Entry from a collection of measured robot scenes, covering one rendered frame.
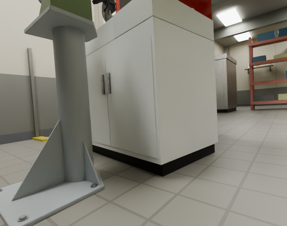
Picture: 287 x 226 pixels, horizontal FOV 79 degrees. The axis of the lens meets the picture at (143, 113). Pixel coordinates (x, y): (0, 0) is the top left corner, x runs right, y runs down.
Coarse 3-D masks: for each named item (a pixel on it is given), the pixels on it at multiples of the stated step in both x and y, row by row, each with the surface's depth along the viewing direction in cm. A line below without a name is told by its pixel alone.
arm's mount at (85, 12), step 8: (48, 0) 80; (56, 0) 81; (64, 0) 84; (72, 0) 87; (80, 0) 90; (88, 0) 94; (40, 8) 86; (64, 8) 84; (72, 8) 87; (80, 8) 90; (88, 8) 94; (80, 16) 90; (88, 16) 94
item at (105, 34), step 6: (108, 24) 114; (96, 30) 127; (102, 30) 121; (108, 30) 115; (102, 36) 121; (108, 36) 115; (90, 42) 135; (96, 42) 128; (102, 42) 122; (108, 42) 116; (90, 48) 136; (96, 48) 129
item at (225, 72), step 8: (216, 56) 554; (224, 56) 539; (216, 64) 558; (224, 64) 543; (232, 64) 602; (216, 72) 560; (224, 72) 544; (232, 72) 600; (216, 80) 561; (224, 80) 546; (232, 80) 598; (216, 88) 563; (224, 88) 548; (232, 88) 596; (216, 96) 565; (224, 96) 549; (232, 96) 594; (224, 104) 551; (232, 104) 592; (224, 112) 556
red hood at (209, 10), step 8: (120, 0) 196; (128, 0) 186; (184, 0) 160; (192, 0) 169; (200, 0) 179; (208, 0) 190; (120, 8) 197; (200, 8) 178; (208, 8) 190; (208, 16) 189
